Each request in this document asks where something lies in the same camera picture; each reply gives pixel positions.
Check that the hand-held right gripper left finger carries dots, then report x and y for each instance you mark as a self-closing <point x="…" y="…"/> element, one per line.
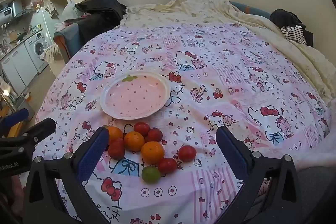
<point x="92" y="158"/>

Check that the pink cartoon printed blanket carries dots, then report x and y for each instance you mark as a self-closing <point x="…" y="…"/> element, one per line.
<point x="223" y="87"/>

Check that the white refrigerator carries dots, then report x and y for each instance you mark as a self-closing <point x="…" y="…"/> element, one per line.
<point x="42" y="20"/>

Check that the cream quilted duvet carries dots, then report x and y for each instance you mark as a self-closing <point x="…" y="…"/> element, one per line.
<point x="210" y="10"/>

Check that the orange mandarin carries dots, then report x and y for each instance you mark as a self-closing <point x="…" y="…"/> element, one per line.
<point x="152" y="152"/>
<point x="134" y="141"/>
<point x="115" y="134"/>

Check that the blue bed frame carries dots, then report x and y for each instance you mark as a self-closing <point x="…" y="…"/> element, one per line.
<point x="67" y="39"/>

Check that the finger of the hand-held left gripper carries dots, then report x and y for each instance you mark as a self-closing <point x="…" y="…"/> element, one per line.
<point x="16" y="117"/>
<point x="39" y="130"/>

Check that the white plastic bag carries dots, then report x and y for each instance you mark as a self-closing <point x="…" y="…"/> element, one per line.
<point x="69" y="9"/>

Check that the black jacket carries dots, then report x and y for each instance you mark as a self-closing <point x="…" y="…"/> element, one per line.
<point x="101" y="11"/>

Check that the black garment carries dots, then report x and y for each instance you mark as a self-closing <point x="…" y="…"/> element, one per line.
<point x="286" y="18"/>

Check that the striped garment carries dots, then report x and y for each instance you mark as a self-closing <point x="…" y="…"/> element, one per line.
<point x="294" y="32"/>

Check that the white kitchen cabinet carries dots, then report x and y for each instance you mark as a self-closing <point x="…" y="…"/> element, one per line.
<point x="15" y="69"/>

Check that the pink strawberry print plate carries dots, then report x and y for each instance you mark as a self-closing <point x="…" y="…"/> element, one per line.
<point x="136" y="98"/>

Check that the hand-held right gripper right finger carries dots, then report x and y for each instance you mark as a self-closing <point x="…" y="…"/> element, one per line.
<point x="235" y="155"/>

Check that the red strawberry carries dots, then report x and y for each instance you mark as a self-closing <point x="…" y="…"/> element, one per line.
<point x="116" y="149"/>
<point x="155" y="134"/>

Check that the white washing machine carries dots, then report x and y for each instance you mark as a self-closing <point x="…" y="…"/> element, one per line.
<point x="36" y="49"/>

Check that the red cherry tomato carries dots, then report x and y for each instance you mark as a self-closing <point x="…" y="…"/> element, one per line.
<point x="187" y="153"/>
<point x="167" y="165"/>
<point x="141" y="129"/>

